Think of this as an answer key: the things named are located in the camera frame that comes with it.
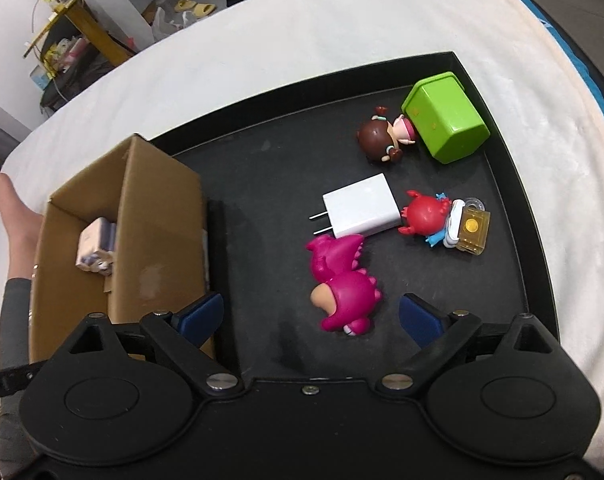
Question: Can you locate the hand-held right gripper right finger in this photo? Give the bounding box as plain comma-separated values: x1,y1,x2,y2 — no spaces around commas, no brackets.
377,294,562,395

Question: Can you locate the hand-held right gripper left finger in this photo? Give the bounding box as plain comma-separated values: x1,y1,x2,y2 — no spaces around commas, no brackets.
49,292,245,395

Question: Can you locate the pink dinosaur figure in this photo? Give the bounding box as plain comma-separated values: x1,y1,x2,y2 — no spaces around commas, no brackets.
306,233,384,336

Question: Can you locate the red crab figure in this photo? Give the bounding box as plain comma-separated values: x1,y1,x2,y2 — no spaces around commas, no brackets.
398,190,462,250

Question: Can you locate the yellow transparent toy padlock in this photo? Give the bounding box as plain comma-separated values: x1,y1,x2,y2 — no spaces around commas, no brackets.
452,197,491,259

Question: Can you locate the cardboard box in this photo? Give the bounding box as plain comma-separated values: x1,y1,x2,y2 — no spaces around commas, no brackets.
29,133,217,366

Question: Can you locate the white charger plug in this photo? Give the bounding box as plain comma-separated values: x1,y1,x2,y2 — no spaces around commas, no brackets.
309,173,403,239

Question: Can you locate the black tray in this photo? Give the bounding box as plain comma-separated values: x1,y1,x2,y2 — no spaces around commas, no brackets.
144,51,562,381

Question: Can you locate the brown-haired doll figure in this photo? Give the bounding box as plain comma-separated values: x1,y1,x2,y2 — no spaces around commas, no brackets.
357,106,417,165

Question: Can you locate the green plastic box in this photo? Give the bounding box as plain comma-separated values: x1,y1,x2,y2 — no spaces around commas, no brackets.
401,71,491,164

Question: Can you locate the white purple toy figure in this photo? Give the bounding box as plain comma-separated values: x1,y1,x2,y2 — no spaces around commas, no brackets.
75,216,119,276

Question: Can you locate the person's leg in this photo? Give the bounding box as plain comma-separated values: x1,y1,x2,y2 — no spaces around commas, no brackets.
0,169,48,476

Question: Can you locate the clear plastic bag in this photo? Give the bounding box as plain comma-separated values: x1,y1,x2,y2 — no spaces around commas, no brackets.
152,7,200,41

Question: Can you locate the yellow shelf rack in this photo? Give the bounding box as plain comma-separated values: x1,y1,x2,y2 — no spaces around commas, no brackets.
22,0,138,111

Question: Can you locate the black strap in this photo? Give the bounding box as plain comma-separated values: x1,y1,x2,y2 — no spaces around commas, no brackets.
0,360,48,403

